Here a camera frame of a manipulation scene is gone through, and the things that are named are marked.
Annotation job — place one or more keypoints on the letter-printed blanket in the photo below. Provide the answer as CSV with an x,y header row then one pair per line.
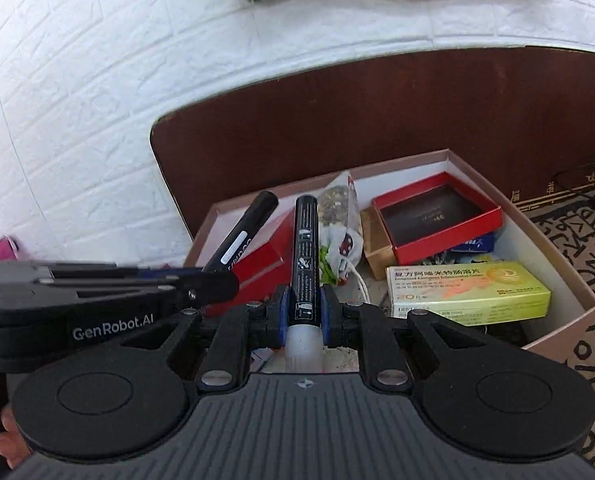
x,y
592,360

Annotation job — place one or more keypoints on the printed plastic snack bag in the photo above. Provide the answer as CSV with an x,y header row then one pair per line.
x,y
340,210

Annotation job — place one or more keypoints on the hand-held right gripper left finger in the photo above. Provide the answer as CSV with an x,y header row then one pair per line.
x,y
280,322

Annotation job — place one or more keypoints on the red box with dark lining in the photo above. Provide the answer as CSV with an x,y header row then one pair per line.
x,y
427,210

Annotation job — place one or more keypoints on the black marker with white end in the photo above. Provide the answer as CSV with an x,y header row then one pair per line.
x,y
305,260

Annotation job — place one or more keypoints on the black marker with white label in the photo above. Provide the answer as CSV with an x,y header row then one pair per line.
x,y
250,230

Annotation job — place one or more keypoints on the red flat carton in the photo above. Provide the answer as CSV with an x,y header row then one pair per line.
x,y
262,265

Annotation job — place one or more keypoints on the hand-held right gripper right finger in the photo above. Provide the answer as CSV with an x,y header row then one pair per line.
x,y
328,322

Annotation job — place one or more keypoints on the brown wooden headboard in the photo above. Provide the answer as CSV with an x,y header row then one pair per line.
x,y
377,110

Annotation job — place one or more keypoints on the yellow-green medicine box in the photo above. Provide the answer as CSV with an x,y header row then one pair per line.
x,y
477,290

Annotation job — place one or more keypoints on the brown cardboard box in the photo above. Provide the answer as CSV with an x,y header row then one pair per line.
x,y
537,250

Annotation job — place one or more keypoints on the blue packet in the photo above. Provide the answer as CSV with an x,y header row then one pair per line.
x,y
475,243

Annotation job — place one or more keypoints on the pink bag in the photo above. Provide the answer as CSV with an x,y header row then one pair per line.
x,y
4,250

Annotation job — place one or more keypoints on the person's left hand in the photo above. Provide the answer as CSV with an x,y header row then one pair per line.
x,y
7,445

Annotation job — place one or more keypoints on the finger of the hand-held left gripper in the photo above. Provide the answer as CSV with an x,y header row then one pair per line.
x,y
127,267
207,287

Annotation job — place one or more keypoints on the gold small box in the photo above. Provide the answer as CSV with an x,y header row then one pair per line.
x,y
375,255

